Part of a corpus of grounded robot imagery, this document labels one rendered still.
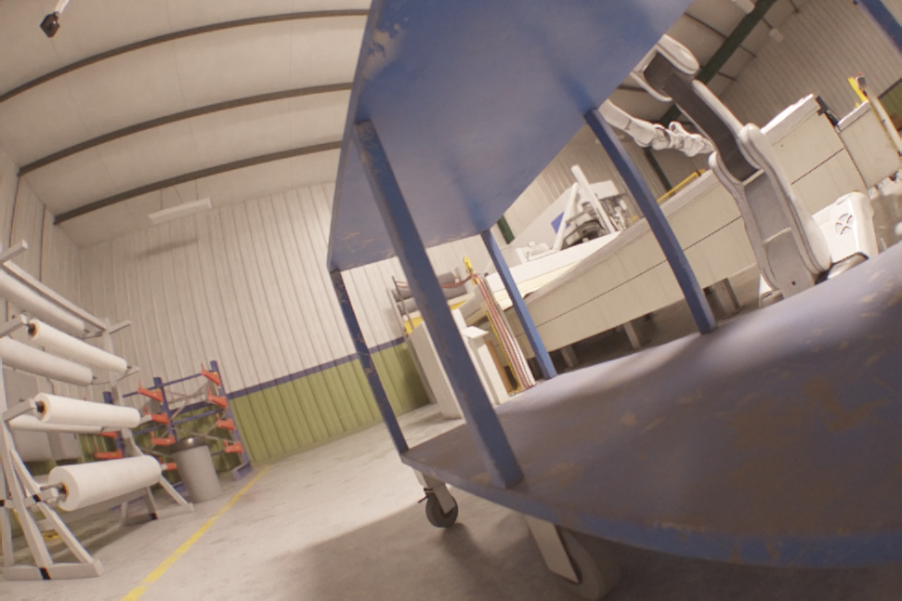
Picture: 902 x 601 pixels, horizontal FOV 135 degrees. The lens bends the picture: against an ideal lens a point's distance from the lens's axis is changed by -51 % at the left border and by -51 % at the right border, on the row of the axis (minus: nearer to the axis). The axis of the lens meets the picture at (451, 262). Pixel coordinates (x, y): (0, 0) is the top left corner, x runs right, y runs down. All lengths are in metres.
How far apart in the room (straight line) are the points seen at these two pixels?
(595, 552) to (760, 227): 1.21
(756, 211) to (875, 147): 0.97
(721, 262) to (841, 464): 2.20
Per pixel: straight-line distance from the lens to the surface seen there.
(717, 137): 1.53
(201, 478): 4.65
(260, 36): 6.33
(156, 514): 4.32
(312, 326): 7.68
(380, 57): 0.66
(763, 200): 1.51
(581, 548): 0.66
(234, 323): 7.85
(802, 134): 2.26
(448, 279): 7.66
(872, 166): 2.26
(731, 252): 2.45
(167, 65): 6.48
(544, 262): 4.22
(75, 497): 2.78
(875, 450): 0.37
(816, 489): 0.35
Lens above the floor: 0.51
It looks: 14 degrees up
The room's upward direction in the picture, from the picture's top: 24 degrees counter-clockwise
